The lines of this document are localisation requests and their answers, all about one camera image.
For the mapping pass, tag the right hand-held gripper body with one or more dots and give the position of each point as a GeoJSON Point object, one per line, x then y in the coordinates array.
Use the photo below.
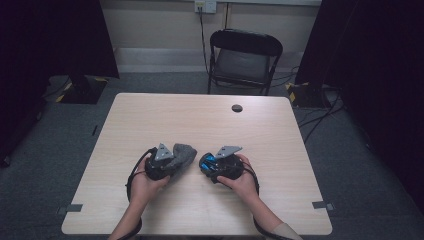
{"type": "Point", "coordinates": [228, 166]}

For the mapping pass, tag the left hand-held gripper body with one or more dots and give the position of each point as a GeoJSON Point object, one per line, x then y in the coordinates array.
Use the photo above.
{"type": "Point", "coordinates": [158, 165]}

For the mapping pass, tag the blue and black toy car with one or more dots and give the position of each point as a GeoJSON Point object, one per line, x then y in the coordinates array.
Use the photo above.
{"type": "Point", "coordinates": [208, 163]}

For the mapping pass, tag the grey felt cloth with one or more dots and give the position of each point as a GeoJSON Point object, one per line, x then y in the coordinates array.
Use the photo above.
{"type": "Point", "coordinates": [183, 158]}

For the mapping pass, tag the person's right hand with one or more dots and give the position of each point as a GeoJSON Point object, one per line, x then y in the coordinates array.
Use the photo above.
{"type": "Point", "coordinates": [243, 186]}

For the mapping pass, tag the person's left hand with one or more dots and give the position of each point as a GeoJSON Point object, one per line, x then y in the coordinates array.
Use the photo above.
{"type": "Point", "coordinates": [145, 188]}

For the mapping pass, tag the black floor tape strip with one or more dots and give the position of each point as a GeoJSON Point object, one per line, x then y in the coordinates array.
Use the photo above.
{"type": "Point", "coordinates": [95, 130]}

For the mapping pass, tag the grey tape strip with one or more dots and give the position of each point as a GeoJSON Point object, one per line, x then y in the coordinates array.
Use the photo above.
{"type": "Point", "coordinates": [322, 205]}
{"type": "Point", "coordinates": [71, 208]}

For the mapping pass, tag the black yellow-taped stand base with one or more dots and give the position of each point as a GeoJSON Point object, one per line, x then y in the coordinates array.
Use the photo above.
{"type": "Point", "coordinates": [306, 95]}

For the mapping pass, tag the black folding chair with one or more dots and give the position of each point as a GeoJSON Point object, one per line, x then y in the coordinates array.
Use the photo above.
{"type": "Point", "coordinates": [245, 60]}

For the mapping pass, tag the wide black curtain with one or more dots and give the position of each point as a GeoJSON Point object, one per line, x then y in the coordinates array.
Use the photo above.
{"type": "Point", "coordinates": [50, 50]}

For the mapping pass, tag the tall black curtain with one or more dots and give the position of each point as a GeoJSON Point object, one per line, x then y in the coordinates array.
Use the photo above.
{"type": "Point", "coordinates": [376, 83]}

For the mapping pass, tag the black stand base plate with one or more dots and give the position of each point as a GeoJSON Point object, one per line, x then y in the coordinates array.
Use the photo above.
{"type": "Point", "coordinates": [83, 90]}

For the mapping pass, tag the white wall socket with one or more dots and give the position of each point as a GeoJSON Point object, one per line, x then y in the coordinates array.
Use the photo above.
{"type": "Point", "coordinates": [205, 6]}

